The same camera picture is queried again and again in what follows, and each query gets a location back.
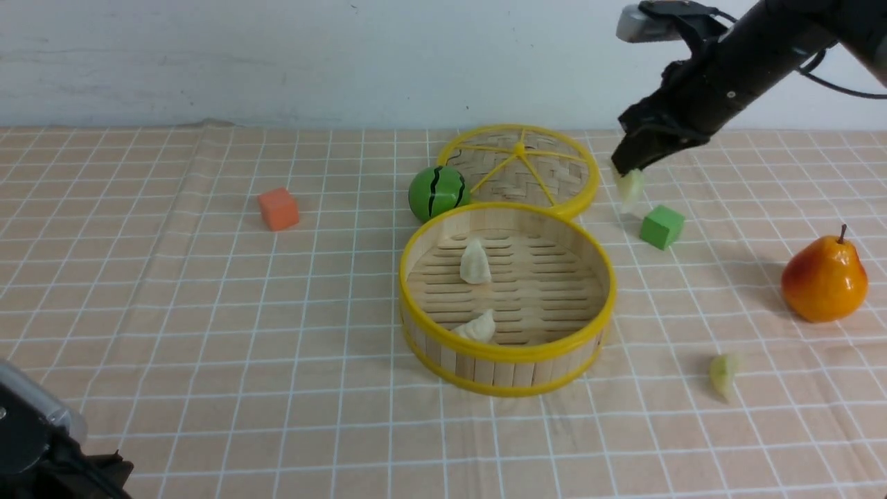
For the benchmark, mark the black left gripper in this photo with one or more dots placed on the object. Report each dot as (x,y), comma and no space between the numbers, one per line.
(40,460)

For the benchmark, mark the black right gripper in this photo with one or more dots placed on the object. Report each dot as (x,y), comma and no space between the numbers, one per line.
(700,95)

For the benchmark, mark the pale green dumpling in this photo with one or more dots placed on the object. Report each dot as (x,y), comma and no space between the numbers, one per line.
(630,188)
(721,373)

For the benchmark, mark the white dumpling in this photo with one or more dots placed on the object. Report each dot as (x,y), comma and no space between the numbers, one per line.
(475,268)
(479,330)

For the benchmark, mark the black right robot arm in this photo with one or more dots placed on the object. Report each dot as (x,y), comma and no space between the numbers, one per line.
(857,25)

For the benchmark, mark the bamboo steamer lid yellow rim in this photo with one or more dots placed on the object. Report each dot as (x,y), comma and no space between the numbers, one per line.
(527,164)

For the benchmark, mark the bamboo steamer tray yellow rim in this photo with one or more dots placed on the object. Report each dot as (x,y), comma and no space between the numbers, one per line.
(553,291)

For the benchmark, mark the green foam cube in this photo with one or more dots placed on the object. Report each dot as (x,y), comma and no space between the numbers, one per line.
(661,227)

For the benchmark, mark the green watermelon toy ball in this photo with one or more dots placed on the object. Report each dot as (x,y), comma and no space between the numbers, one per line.
(436,190)

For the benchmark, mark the orange yellow toy pear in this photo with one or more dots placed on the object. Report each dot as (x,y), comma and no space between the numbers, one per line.
(826,281)

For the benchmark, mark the checkered beige tablecloth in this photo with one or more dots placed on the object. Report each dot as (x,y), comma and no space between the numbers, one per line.
(140,284)

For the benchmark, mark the orange foam cube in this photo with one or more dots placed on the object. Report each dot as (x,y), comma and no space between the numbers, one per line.
(279,209)

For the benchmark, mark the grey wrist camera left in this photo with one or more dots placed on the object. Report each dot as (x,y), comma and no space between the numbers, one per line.
(55,411)

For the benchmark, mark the grey black wrist camera right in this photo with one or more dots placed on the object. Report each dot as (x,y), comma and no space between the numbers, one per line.
(663,21)

